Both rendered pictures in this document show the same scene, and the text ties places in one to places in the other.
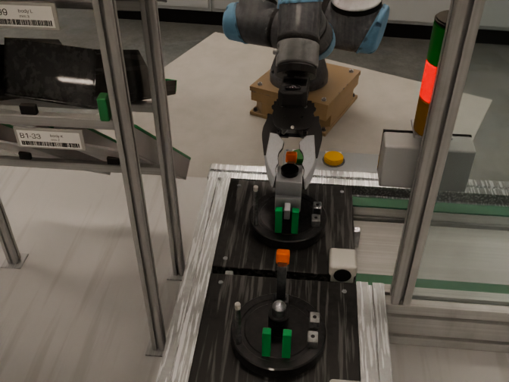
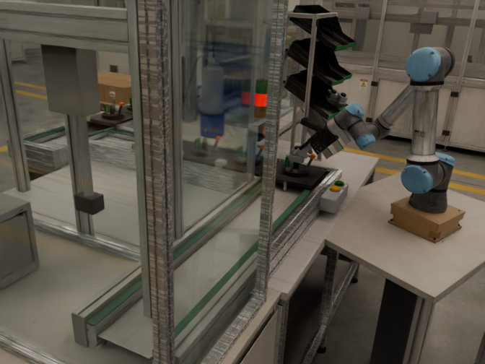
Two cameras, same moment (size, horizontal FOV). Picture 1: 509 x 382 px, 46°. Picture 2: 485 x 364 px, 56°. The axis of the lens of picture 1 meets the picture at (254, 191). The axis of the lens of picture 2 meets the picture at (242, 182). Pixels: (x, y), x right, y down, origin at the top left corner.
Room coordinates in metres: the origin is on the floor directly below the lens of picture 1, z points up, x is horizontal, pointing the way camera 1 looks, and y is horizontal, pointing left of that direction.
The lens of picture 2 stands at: (1.26, -2.03, 1.76)
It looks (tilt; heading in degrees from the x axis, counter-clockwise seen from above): 23 degrees down; 110
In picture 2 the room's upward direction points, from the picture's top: 2 degrees clockwise
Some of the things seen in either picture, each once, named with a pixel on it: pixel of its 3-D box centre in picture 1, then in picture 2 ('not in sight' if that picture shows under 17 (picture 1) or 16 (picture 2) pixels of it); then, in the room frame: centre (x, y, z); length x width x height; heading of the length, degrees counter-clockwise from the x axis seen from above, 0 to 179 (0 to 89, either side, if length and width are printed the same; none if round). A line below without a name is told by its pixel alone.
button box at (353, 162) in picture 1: (332, 171); (334, 196); (1.02, -0.17, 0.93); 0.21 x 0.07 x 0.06; 84
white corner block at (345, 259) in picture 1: (341, 265); not in sight; (0.70, -0.15, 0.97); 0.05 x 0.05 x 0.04; 84
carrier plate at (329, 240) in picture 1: (287, 227); (295, 173); (0.81, -0.06, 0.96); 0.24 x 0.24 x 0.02; 84
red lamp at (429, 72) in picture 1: (443, 79); not in sight; (0.67, -0.24, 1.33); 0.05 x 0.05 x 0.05
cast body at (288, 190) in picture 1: (288, 188); (294, 153); (0.80, -0.06, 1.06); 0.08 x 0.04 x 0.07; 174
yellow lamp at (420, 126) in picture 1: (435, 113); not in sight; (0.67, -0.24, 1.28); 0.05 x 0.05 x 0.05
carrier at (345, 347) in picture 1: (279, 319); not in sight; (0.56, -0.03, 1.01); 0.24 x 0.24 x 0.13; 84
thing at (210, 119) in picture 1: (288, 120); (412, 222); (1.36, -0.09, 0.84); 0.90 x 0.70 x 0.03; 61
